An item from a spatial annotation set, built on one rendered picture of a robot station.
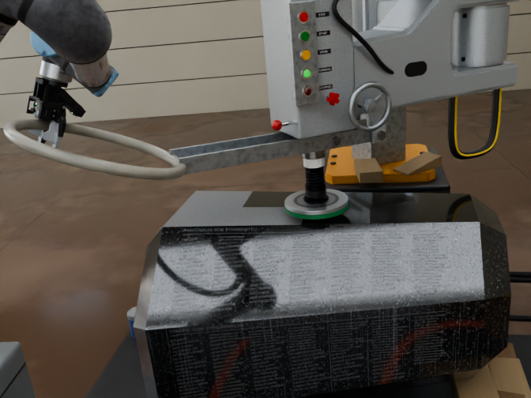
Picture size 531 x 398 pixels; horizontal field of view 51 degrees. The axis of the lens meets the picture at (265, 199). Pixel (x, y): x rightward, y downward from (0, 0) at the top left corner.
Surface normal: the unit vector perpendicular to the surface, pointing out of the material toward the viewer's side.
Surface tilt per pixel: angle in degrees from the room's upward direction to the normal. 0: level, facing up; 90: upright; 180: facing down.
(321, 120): 90
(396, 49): 90
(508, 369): 0
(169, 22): 90
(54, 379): 0
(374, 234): 45
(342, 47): 90
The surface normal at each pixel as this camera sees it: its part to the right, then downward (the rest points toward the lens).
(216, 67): -0.06, 0.36
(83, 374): -0.09, -0.93
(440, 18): 0.39, 0.29
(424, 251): -0.18, -0.40
